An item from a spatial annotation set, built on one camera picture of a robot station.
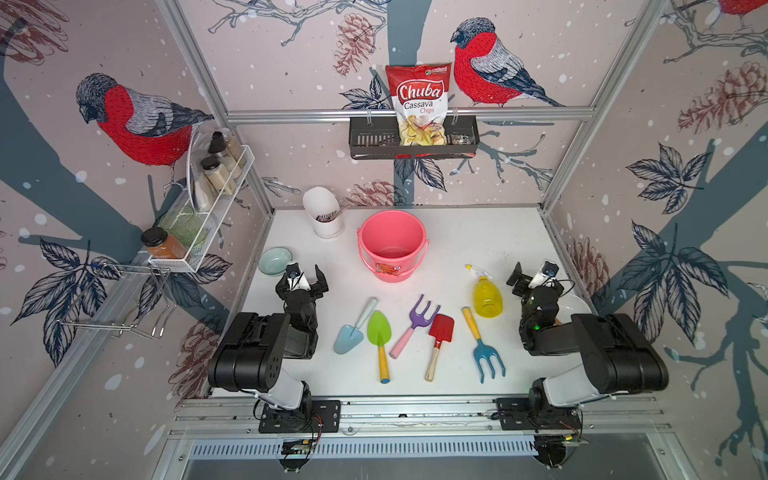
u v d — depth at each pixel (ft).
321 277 2.74
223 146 2.67
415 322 2.95
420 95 2.63
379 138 3.11
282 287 2.67
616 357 1.49
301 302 2.26
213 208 2.38
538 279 2.57
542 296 2.38
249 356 1.48
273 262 3.30
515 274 2.73
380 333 2.89
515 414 2.40
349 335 2.87
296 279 2.49
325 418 2.40
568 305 2.95
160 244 1.94
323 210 3.59
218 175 2.50
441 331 2.82
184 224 2.46
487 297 3.05
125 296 1.84
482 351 2.72
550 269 2.46
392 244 3.54
